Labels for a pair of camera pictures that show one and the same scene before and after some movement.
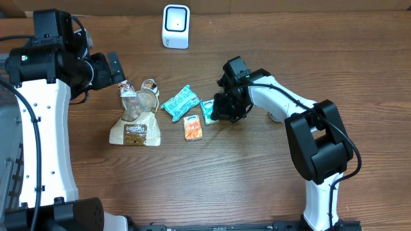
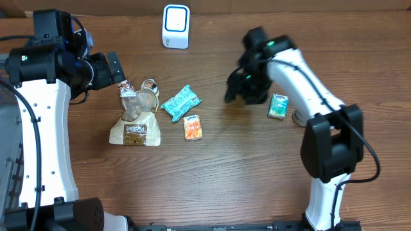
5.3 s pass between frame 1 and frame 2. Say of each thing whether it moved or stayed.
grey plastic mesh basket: stayed
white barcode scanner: stayed
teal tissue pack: stayed
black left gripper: stayed
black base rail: stayed
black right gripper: moved
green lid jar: moved
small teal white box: moved
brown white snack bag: stayed
